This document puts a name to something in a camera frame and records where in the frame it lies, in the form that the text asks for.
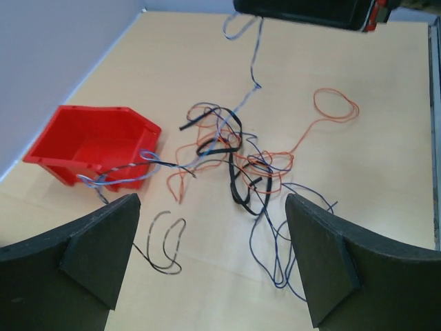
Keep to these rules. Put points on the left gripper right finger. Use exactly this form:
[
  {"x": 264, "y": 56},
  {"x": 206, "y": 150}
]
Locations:
[{"x": 357, "y": 279}]

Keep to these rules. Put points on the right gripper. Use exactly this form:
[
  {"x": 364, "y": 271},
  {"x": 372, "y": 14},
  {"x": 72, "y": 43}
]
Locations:
[{"x": 353, "y": 15}]

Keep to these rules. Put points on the red bin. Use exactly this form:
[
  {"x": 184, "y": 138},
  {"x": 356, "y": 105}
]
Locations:
[{"x": 91, "y": 141}]

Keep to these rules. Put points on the aluminium rail frame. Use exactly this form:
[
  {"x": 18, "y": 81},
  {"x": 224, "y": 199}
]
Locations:
[{"x": 434, "y": 89}]

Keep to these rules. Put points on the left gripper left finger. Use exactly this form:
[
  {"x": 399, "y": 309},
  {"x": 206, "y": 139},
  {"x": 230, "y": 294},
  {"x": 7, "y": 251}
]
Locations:
[{"x": 70, "y": 277}]

